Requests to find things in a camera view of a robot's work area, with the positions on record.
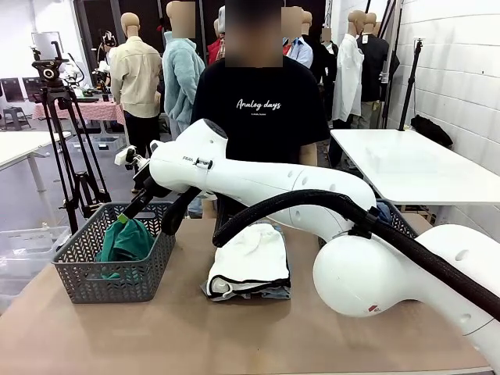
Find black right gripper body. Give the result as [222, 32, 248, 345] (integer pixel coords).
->
[134, 162, 172, 198]

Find green t-shirt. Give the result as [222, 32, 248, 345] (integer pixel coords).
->
[95, 219, 155, 280]

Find white top with black trim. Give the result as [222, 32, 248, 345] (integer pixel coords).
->
[206, 222, 292, 301]

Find light blue denim shorts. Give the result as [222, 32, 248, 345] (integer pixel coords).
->
[201, 220, 293, 301]

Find dark blue denim shorts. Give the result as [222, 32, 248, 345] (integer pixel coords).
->
[374, 201, 391, 224]

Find person's left forearm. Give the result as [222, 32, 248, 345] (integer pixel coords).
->
[299, 142, 318, 167]

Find grey storage crate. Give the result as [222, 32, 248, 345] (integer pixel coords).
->
[66, 134, 132, 155]

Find table with pink cloth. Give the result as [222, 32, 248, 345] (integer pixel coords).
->
[33, 99, 126, 126]

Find grey plastic lattice basket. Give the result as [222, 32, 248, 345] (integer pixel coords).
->
[374, 198, 421, 240]
[52, 202, 177, 305]

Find mannequin in light blue fleece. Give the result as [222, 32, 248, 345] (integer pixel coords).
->
[162, 0, 207, 219]

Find mannequin in beige shirt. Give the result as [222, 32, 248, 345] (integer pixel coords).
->
[108, 12, 164, 195]

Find clear plastic storage bin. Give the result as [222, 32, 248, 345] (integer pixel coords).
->
[0, 225, 72, 274]

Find white table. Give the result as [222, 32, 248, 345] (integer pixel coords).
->
[330, 127, 500, 206]
[0, 130, 73, 192]

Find person in black t-shirt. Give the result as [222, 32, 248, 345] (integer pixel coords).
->
[191, 0, 331, 220]

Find grey stool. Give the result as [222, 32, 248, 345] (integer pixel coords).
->
[2, 107, 32, 132]

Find black monitor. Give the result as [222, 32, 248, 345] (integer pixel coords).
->
[0, 77, 23, 103]
[21, 77, 42, 103]

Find mannequin in red top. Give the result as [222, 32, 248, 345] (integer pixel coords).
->
[206, 17, 227, 66]

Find mannequin in blue white shirt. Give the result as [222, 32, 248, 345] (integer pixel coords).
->
[281, 7, 314, 70]

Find mannequin in black jacket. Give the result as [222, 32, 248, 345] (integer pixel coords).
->
[308, 27, 339, 118]

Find mannequin in black shirt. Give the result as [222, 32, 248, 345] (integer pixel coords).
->
[357, 12, 392, 130]

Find black leaning stand poles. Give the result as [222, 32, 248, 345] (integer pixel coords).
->
[377, 0, 403, 130]

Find black light stand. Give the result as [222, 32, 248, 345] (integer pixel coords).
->
[398, 37, 425, 132]

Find black bag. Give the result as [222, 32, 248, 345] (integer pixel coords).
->
[409, 115, 454, 148]

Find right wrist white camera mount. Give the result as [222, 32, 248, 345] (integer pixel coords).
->
[114, 145, 152, 171]

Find black camera tripod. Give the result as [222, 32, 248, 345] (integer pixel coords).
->
[30, 41, 113, 235]

